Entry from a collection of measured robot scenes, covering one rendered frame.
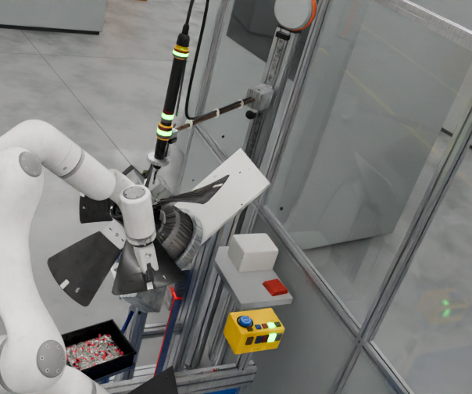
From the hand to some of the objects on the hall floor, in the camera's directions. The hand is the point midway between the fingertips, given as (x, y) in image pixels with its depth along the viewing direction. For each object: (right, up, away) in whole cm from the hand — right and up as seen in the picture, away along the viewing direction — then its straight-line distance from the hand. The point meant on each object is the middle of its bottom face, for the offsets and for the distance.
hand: (148, 275), depth 177 cm
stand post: (-9, -79, +101) cm, 128 cm away
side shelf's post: (+11, -80, +110) cm, 136 cm away
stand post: (-29, -79, +90) cm, 124 cm away
